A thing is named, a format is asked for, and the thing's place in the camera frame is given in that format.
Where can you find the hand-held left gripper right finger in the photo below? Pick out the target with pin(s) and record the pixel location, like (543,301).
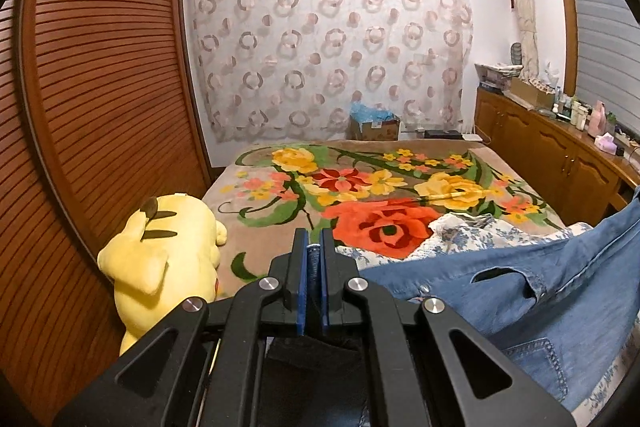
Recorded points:
(326,287)

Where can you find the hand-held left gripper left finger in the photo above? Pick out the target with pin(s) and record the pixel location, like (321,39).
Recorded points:
(300,287)

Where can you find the blue denim pants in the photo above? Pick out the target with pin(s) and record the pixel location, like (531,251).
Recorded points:
(500,307)

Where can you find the colourful flower blanket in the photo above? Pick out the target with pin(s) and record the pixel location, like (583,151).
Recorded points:
(350,187)

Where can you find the white blue floral bed sheet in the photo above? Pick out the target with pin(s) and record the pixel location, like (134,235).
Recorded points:
(450,237)

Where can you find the yellow plush toy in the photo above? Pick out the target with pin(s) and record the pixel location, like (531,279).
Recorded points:
(160,257)

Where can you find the blue plastic bag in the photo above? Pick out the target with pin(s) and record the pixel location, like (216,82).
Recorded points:
(370,111)

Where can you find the flat black box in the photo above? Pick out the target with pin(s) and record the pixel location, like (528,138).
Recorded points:
(442,134)

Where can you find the sheer curtain with circle print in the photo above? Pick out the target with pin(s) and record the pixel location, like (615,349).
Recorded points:
(325,57)

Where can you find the wooden sideboard cabinet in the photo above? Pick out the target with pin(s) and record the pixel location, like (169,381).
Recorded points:
(550,152)

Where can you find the basket of papers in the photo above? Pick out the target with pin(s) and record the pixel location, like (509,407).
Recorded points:
(495,69)

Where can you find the wooden louvered wardrobe door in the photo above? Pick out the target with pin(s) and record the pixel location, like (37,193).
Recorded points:
(100,82)

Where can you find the pink tissue box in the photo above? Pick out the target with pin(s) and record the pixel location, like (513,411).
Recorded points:
(607,143)

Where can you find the pink bottle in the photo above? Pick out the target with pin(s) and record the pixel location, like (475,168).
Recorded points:
(598,122)

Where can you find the grey window blind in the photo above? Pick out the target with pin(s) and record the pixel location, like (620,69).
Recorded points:
(600,32)

